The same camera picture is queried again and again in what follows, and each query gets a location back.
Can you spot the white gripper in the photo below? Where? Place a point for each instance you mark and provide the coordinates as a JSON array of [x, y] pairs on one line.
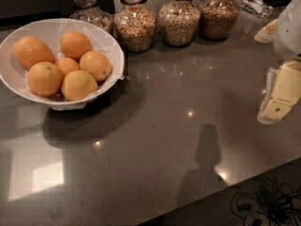
[[288, 32]]

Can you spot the large orange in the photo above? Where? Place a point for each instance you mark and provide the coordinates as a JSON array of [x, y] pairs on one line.
[[30, 50]]

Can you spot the orange at bowl right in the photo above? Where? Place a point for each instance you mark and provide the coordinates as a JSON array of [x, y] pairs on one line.
[[97, 64]]

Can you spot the orange at bowl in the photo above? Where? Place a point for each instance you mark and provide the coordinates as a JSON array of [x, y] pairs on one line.
[[74, 44], [97, 64]]

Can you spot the orange at bowl back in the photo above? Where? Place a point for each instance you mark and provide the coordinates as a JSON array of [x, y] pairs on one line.
[[74, 44]]

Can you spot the white bowl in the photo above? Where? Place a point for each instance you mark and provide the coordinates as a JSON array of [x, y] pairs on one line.
[[12, 73]]

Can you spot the cream object at right edge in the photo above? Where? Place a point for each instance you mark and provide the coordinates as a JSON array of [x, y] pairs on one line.
[[266, 34]]

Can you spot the clear plastic wrapped packet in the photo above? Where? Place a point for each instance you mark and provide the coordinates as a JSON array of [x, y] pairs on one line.
[[256, 7]]

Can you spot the glass jar with grains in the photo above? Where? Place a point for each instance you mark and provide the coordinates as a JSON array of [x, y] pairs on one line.
[[217, 18]]

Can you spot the glass jar with beans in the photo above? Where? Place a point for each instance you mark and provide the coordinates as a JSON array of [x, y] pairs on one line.
[[178, 22]]

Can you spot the glass jar with cereal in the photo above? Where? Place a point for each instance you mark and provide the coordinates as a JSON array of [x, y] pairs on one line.
[[135, 25]]

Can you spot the yellowish orange at front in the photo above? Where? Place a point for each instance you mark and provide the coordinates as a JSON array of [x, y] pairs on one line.
[[77, 85]]

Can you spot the glass jar far left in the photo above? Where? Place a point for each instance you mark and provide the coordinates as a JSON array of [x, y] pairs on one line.
[[89, 11]]

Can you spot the small orange in middle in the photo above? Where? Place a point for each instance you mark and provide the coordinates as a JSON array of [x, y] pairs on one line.
[[66, 65]]

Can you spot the orange at front left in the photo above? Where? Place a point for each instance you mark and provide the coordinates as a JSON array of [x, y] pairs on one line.
[[44, 79]]

